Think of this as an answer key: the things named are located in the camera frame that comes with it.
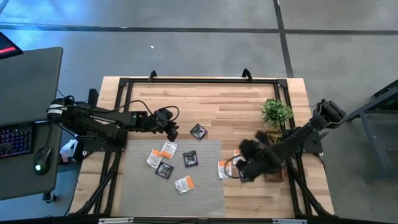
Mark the grey woven placemat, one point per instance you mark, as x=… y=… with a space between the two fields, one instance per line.
x=140 y=193

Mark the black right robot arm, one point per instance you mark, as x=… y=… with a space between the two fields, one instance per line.
x=306 y=129

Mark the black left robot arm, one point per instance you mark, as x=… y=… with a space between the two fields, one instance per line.
x=124 y=119

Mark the black metal table frame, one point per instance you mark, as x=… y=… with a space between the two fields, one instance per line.
x=202 y=81

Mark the grey metal table frame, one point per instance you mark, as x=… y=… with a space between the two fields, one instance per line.
x=374 y=146

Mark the green leafy plant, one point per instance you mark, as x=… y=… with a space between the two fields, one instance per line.
x=276 y=113

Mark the black desk caster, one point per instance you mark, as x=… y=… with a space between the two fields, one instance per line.
x=49 y=198

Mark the silver beam bracket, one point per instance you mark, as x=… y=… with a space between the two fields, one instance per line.
x=115 y=220
x=289 y=221

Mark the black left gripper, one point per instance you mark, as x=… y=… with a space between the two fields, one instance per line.
x=164 y=126

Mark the black frame hook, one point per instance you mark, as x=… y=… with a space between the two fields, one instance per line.
x=247 y=72
x=153 y=73

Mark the dark Ahmad tea packet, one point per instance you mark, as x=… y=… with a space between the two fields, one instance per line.
x=198 y=131
x=190 y=158
x=164 y=170

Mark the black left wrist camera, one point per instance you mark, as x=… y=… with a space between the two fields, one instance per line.
x=164 y=113

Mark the backlit computer keyboard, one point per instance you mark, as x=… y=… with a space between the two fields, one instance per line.
x=15 y=141

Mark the black computer mouse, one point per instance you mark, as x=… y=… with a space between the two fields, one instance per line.
x=42 y=160

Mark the white orange Tazo tea packet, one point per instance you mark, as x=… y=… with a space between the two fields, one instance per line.
x=154 y=158
x=184 y=184
x=224 y=169
x=237 y=154
x=168 y=150

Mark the small black upright box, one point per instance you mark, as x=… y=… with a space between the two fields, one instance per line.
x=93 y=95

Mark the dark grey desk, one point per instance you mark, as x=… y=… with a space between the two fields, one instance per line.
x=18 y=180

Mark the brown wooden box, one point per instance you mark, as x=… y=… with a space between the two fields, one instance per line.
x=275 y=178

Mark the black crossbeam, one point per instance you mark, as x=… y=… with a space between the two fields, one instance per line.
x=199 y=221

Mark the red screen tablet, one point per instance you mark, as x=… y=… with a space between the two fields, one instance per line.
x=7 y=46

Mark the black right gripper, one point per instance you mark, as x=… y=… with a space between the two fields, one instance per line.
x=261 y=158

